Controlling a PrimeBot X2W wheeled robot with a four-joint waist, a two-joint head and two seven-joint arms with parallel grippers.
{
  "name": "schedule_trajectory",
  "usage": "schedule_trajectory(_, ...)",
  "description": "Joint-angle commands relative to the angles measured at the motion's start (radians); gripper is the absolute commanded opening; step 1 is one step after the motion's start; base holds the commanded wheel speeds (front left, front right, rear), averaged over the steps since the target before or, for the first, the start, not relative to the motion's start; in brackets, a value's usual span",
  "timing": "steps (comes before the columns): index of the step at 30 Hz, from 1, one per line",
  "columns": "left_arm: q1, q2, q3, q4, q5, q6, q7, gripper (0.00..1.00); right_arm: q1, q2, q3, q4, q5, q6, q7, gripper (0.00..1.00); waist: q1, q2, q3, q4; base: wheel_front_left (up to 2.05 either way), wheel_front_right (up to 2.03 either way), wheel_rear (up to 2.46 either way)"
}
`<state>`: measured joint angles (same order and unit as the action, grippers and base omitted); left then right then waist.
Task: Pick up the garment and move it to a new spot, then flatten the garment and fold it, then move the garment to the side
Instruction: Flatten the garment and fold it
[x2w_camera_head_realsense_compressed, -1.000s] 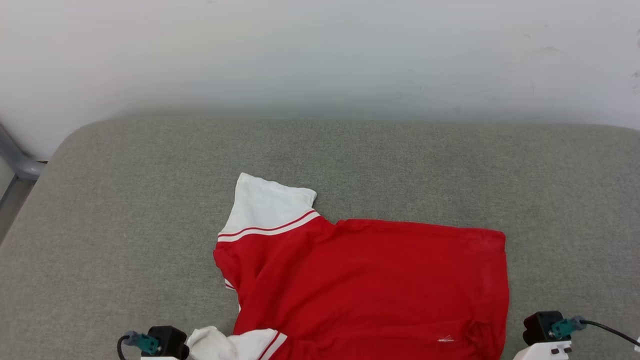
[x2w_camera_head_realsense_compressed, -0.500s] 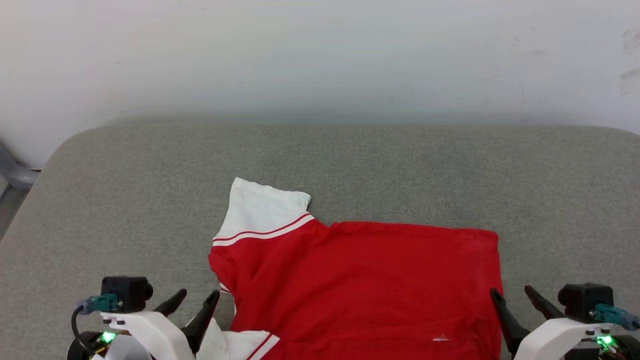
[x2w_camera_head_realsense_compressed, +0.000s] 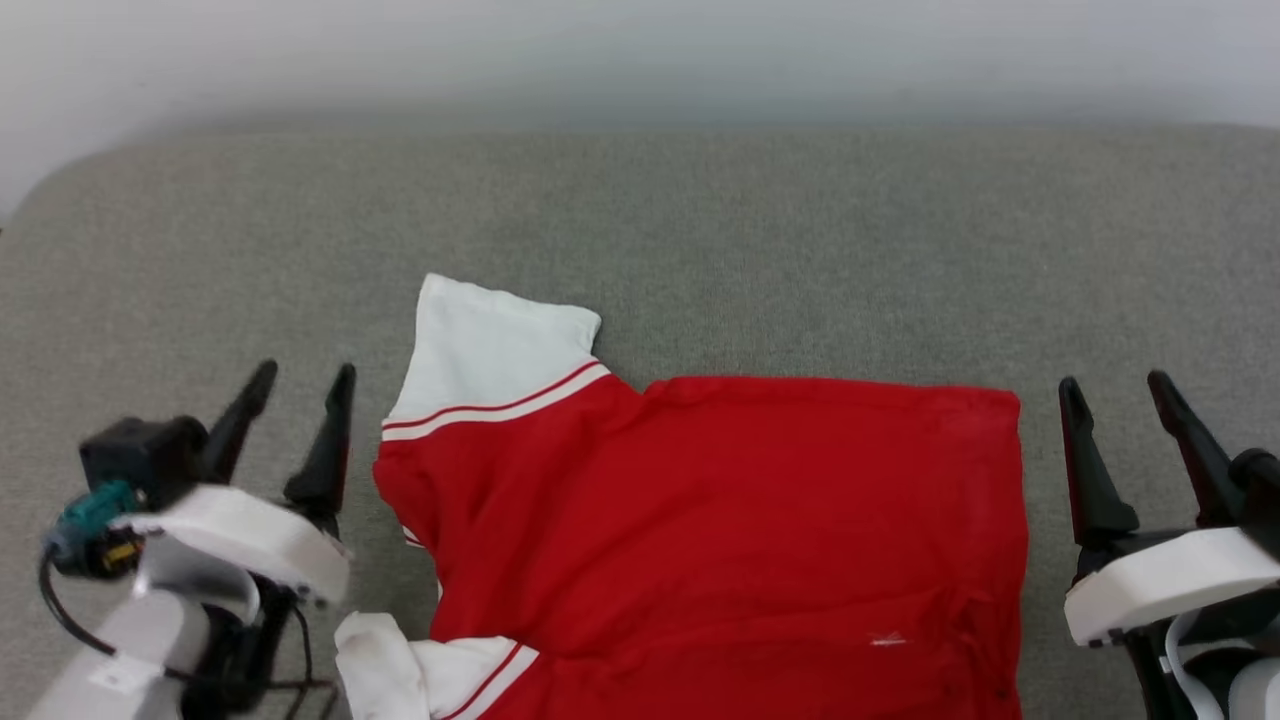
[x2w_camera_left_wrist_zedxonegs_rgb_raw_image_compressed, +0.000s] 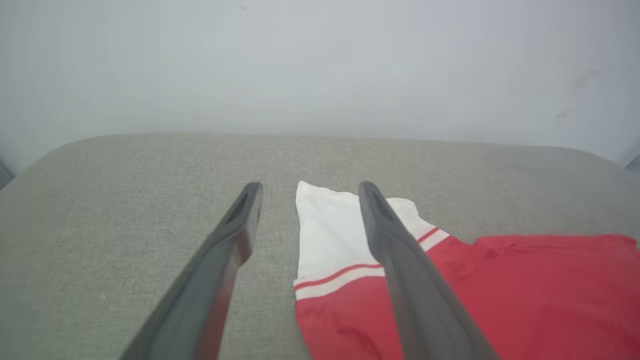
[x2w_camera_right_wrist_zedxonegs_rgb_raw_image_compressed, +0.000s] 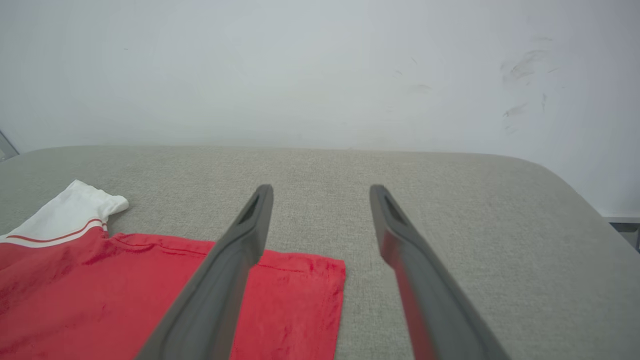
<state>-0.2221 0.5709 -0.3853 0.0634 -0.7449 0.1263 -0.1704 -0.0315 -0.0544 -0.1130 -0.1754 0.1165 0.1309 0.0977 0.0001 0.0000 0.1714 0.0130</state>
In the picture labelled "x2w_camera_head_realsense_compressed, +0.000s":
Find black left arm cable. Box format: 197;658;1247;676
37;548;339;720

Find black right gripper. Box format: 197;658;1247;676
1057;369;1280;720

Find red shirt with white sleeves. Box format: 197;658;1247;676
334;273;1031;720

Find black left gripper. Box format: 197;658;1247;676
185;359;358;719

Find teal left camera connector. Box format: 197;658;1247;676
44;479;143;578

